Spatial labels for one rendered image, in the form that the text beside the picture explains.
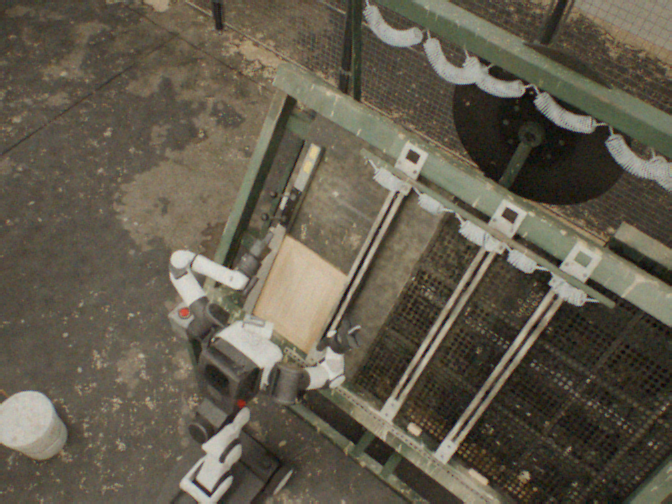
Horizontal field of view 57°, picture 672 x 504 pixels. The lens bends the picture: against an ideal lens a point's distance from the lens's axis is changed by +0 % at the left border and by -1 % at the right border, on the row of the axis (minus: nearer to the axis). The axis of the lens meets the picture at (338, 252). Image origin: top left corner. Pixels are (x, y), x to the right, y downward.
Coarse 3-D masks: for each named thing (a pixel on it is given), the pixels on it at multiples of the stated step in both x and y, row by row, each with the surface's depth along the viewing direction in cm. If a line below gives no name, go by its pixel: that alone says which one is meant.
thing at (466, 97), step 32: (576, 64) 231; (480, 96) 269; (544, 96) 248; (480, 128) 281; (512, 128) 268; (544, 128) 258; (576, 128) 249; (608, 128) 240; (480, 160) 294; (544, 160) 269; (576, 160) 260; (608, 160) 250; (512, 192) 295; (544, 192) 282; (576, 192) 271
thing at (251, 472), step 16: (240, 432) 349; (192, 448) 344; (256, 448) 345; (176, 464) 338; (192, 464) 339; (240, 464) 341; (256, 464) 338; (272, 464) 339; (176, 480) 334; (192, 480) 335; (240, 480) 337; (256, 480) 337; (160, 496) 329; (176, 496) 316; (208, 496) 331; (224, 496) 332; (240, 496) 332; (256, 496) 337
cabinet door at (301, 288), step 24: (288, 240) 290; (288, 264) 294; (312, 264) 287; (264, 288) 304; (288, 288) 298; (312, 288) 291; (336, 288) 284; (264, 312) 308; (288, 312) 302; (312, 312) 295; (288, 336) 305; (312, 336) 298
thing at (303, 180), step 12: (312, 144) 268; (312, 168) 272; (300, 180) 276; (288, 228) 288; (276, 240) 291; (276, 252) 293; (264, 264) 298; (264, 276) 300; (252, 300) 307; (252, 312) 312
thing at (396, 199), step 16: (400, 160) 244; (416, 176) 243; (400, 192) 251; (384, 208) 257; (400, 208) 259; (384, 224) 259; (368, 240) 264; (384, 240) 267; (368, 256) 266; (352, 272) 272; (368, 272) 276; (352, 288) 274; (336, 304) 280; (336, 320) 283; (320, 336) 289; (320, 352) 292
